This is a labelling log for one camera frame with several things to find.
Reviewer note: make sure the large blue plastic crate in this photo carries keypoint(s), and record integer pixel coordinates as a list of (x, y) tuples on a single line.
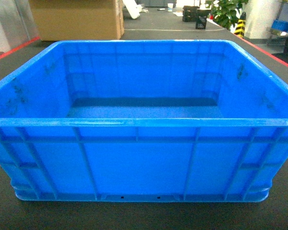
[(143, 121)]

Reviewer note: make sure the green potted plant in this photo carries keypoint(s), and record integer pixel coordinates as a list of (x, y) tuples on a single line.
[(224, 12)]

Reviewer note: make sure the white cup on floor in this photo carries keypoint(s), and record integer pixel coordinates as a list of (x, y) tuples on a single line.
[(170, 7)]

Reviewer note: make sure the yellow black striped post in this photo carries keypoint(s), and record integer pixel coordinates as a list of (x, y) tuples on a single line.
[(240, 29)]

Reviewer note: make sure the black plastic crate stack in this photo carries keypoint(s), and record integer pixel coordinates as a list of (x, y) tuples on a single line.
[(194, 14)]

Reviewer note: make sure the metal shelf with blue bins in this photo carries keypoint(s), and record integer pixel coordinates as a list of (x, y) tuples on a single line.
[(279, 26)]

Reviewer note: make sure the large cardboard box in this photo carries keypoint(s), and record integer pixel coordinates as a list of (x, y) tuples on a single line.
[(59, 20)]

